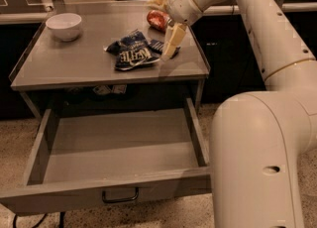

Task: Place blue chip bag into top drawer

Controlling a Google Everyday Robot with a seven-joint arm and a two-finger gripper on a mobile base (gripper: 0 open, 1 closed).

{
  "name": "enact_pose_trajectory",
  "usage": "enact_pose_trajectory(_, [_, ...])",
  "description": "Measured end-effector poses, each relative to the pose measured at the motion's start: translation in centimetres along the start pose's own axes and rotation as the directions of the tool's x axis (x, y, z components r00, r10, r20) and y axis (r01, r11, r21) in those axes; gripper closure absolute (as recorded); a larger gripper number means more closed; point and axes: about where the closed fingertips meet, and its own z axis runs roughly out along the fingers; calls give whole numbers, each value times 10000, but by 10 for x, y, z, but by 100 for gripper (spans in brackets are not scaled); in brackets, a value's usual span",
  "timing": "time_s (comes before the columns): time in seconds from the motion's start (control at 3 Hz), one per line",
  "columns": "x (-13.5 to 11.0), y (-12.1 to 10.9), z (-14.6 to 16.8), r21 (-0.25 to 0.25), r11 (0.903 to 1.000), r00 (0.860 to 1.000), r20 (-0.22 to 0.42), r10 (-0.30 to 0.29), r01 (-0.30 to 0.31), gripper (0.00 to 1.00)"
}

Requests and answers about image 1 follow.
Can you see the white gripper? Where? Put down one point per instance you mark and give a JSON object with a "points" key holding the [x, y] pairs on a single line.
{"points": [[178, 7]]}

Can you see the blue kettle chip bag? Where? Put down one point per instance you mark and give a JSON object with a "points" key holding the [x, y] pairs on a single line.
{"points": [[131, 51]]}

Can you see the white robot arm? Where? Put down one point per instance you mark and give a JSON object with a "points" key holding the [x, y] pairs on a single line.
{"points": [[257, 137]]}

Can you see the open grey top drawer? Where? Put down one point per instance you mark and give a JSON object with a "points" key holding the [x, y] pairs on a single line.
{"points": [[162, 153]]}

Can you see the red soda can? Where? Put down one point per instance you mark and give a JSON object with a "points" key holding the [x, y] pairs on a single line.
{"points": [[158, 20]]}

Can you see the dark blue candy bar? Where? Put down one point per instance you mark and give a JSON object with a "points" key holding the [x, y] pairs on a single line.
{"points": [[156, 46]]}

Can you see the grey cabinet table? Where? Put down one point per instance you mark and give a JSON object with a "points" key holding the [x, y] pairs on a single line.
{"points": [[52, 64]]}

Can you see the white ceramic bowl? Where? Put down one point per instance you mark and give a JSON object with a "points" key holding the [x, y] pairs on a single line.
{"points": [[65, 27]]}

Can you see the grey counter rail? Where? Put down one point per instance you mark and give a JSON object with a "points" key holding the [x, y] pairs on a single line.
{"points": [[27, 18]]}

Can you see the black drawer handle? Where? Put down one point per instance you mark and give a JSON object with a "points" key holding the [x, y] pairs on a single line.
{"points": [[120, 195]]}

